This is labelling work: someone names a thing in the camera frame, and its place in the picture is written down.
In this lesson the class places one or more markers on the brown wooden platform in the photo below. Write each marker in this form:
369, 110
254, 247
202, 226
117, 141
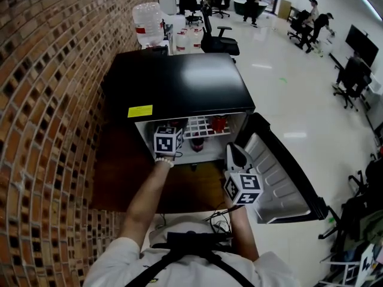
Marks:
119, 175

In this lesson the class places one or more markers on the brown cardboard sheet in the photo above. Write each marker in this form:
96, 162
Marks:
285, 8

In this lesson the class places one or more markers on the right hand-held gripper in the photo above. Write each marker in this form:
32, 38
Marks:
243, 187

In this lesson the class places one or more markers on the red drink can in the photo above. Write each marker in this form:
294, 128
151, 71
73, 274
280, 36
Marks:
219, 123

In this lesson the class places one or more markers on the black mini fridge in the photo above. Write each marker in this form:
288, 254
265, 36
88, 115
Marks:
179, 82

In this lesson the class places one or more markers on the dark green table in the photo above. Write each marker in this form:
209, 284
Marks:
260, 7

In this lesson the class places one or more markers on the black office chair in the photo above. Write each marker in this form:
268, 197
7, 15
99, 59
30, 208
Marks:
221, 0
351, 88
220, 42
190, 1
299, 25
350, 214

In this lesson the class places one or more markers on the small water jug red label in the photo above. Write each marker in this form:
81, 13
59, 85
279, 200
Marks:
183, 42
197, 39

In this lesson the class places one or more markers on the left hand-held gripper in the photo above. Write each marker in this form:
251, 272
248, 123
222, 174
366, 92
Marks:
166, 140

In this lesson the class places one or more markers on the yellow sticker label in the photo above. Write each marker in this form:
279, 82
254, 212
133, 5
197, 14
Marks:
140, 111

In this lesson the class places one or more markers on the green jacket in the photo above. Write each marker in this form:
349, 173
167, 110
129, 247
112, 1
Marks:
371, 226

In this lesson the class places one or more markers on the black chest harness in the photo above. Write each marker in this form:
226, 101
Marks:
191, 245

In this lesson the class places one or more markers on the white cabinet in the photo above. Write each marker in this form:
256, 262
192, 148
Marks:
168, 4

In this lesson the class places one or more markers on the person's left forearm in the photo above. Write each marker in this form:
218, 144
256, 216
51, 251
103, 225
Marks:
143, 202

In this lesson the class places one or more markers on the person's right forearm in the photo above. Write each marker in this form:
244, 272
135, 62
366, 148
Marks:
242, 235

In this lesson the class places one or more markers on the black monitor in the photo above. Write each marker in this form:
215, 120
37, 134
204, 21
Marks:
360, 45

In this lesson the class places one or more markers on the black water dispenser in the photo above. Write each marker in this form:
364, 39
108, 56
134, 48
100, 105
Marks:
158, 49

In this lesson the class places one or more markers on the large clear water jug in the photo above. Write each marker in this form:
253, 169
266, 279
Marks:
147, 22

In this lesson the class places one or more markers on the person's white shirt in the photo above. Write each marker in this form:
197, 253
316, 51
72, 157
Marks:
191, 271

